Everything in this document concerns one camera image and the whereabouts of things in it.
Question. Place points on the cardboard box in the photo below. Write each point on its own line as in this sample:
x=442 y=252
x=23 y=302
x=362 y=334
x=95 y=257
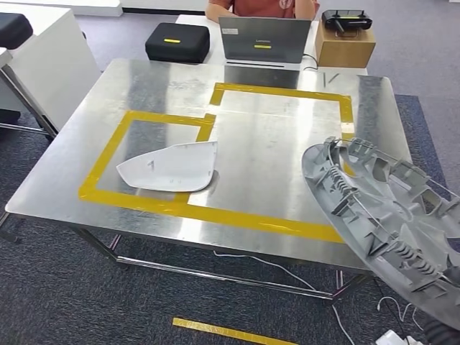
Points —
x=345 y=50

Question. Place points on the ribbed grey right robot arm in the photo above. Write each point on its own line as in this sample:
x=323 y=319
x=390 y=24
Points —
x=442 y=335

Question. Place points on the black padded case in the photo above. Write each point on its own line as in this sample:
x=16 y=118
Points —
x=14 y=31

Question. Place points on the person's right forearm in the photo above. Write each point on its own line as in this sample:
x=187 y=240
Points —
x=216 y=14

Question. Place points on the white mirror cover part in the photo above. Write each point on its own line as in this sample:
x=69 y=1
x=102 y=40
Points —
x=172 y=166

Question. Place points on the black case yellow label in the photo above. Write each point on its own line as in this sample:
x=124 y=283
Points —
x=187 y=50

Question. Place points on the person's left forearm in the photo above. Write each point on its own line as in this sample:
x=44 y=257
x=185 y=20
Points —
x=307 y=8

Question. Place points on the black router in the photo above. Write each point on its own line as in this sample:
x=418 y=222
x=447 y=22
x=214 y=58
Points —
x=345 y=20

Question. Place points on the white power strip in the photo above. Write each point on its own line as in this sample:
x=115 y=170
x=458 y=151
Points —
x=390 y=339

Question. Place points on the steel workbench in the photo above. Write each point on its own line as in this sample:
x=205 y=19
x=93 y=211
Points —
x=269 y=157

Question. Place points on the white desk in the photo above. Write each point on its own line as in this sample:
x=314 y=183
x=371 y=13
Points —
x=214 y=50

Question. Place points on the yellow tape outline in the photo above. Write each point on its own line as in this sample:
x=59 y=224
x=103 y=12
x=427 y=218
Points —
x=143 y=204

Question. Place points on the grey laptop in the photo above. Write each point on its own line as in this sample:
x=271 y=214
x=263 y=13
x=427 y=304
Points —
x=280 y=35

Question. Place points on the grey plastic wheel cover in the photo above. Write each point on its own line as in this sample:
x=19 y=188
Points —
x=387 y=224

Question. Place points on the white cabinet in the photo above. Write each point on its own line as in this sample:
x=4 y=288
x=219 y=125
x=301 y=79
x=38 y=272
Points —
x=53 y=62

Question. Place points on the person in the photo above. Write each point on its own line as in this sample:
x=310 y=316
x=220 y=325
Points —
x=262 y=7

